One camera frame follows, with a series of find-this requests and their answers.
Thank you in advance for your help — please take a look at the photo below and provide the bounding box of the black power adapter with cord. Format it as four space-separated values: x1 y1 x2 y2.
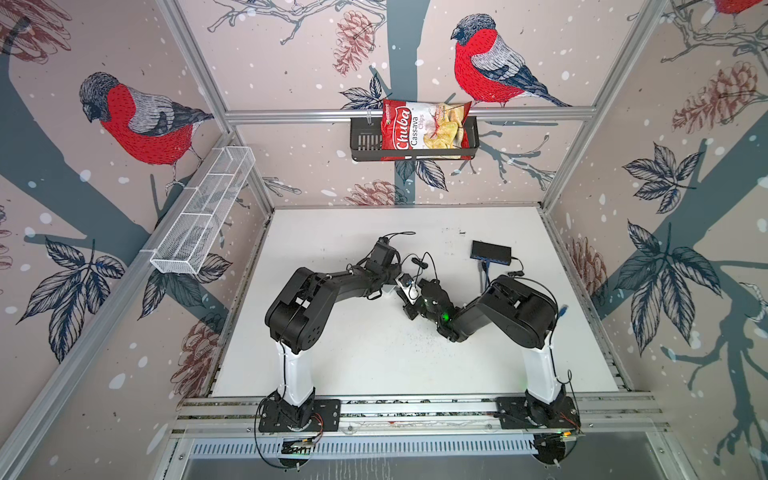
399 251 438 284

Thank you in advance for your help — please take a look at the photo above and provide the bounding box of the black network switch box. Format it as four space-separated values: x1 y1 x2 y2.
470 240 512 266

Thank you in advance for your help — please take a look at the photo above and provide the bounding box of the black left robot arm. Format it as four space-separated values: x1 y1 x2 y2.
265 233 402 428

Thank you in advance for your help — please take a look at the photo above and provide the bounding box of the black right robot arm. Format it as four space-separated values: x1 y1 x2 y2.
396 274 567 426

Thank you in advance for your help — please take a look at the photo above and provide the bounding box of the red cassava chips bag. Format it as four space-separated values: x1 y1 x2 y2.
381 100 472 151

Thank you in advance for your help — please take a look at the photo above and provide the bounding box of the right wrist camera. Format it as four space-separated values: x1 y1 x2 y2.
396 272 421 304

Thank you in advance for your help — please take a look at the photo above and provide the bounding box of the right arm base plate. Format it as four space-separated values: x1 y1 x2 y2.
495 396 581 430

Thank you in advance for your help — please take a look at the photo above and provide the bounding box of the black wall basket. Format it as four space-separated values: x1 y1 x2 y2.
350 116 480 162

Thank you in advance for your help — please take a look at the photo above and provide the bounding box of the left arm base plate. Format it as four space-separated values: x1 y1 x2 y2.
257 397 341 433

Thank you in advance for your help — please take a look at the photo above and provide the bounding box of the white wire mesh shelf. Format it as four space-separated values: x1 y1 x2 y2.
150 146 255 275

